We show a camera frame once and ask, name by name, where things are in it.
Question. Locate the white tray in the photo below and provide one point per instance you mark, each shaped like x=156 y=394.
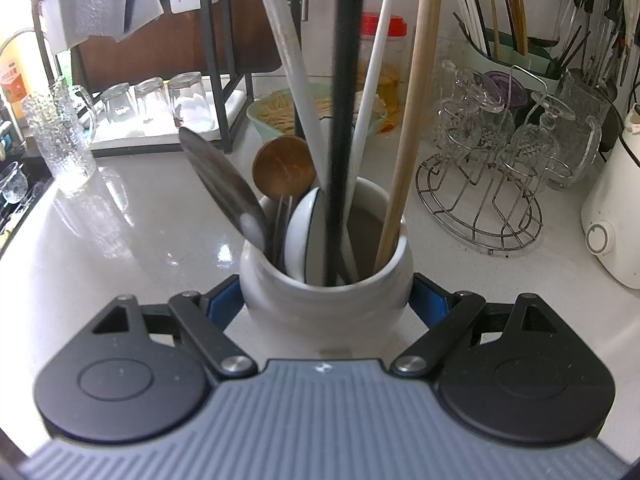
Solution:
x=125 y=135

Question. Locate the tall clear glass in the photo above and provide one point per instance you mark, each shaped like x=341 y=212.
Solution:
x=445 y=90

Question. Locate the black chopstick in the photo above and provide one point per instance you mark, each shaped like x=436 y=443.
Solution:
x=345 y=85

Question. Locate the clear stemmed glass cup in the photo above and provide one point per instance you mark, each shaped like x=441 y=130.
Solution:
x=537 y=155
x=482 y=105

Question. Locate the wooden chopstick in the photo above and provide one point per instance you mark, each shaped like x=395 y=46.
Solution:
x=414 y=85

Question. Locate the white ceramic spoon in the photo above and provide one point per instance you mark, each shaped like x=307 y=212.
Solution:
x=305 y=240

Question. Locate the textured glass pitcher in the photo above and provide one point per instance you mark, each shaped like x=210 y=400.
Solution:
x=60 y=135

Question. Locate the metal spoon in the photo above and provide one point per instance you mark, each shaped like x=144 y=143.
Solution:
x=220 y=185

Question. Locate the orange label bottle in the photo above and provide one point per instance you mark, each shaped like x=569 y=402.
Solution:
x=12 y=80

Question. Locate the purple glass cup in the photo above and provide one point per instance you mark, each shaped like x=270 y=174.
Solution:
x=515 y=87

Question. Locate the white ceramic jar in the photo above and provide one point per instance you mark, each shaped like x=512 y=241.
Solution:
x=325 y=310

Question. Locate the metal faucet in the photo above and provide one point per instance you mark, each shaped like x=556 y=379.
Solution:
x=20 y=40

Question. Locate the bundle of thin wooden sticks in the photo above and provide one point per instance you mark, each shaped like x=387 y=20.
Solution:
x=277 y=110

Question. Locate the green cutlery holder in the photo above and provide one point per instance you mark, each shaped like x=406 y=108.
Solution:
x=537 y=67

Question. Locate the red lid plastic jar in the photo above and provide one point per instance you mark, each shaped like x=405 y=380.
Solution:
x=397 y=55

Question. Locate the white electric cooker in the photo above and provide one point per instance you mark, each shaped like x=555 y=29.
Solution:
x=612 y=220

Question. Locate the bunch of dark thin utensils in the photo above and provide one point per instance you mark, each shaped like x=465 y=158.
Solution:
x=567 y=47

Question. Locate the white chopstick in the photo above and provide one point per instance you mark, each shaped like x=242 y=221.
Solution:
x=372 y=75
x=287 y=60

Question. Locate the green plastic basket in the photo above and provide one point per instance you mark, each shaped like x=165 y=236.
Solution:
x=255 y=115

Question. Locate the clear drinking glass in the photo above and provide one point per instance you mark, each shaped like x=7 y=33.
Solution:
x=119 y=105
x=152 y=100

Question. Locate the clear glass with red print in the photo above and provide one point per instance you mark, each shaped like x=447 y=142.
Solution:
x=192 y=102

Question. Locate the small glass bowl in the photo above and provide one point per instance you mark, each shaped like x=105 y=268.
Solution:
x=12 y=182

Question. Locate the row of hanging kitchen tools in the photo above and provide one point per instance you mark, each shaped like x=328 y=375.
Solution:
x=600 y=5

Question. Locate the brown wooden spoon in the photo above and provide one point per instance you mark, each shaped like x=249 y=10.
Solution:
x=282 y=165

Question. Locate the black kitchen sink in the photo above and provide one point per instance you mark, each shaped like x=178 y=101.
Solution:
x=20 y=220

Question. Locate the bunch of assorted chopsticks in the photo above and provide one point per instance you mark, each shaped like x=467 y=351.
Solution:
x=520 y=20

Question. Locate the grey cloth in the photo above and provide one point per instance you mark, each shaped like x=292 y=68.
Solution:
x=100 y=10

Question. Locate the green bottle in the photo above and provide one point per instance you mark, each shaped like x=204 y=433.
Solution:
x=62 y=67

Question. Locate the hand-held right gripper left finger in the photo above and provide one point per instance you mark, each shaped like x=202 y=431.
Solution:
x=225 y=302

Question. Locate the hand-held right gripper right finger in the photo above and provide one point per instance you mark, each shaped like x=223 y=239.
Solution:
x=431 y=300

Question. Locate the black metal shelf rack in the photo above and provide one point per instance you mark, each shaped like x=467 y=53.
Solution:
x=225 y=110

